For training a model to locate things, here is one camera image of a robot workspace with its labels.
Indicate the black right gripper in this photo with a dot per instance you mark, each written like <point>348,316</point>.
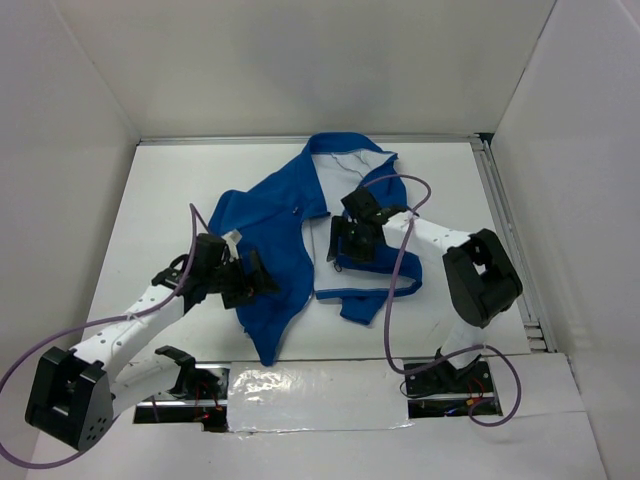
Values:
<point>341,226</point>

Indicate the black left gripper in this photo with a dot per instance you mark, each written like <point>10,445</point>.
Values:
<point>242,294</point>

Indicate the blue jacket white lining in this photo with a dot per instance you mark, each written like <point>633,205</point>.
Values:
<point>286,219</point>

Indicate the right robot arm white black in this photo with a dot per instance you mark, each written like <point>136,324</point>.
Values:
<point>482,281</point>

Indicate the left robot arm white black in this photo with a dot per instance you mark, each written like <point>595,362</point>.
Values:
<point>78,393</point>

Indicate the white glossy taped sheet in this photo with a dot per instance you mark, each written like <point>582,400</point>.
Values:
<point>321,396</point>

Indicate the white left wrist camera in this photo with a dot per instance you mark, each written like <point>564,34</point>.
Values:
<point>232,238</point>

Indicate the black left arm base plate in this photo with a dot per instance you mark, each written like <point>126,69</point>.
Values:
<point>208,391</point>

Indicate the aluminium frame rail back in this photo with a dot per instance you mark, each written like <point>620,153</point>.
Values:
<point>473,139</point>

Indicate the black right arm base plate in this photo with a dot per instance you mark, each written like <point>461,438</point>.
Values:
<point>444,379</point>

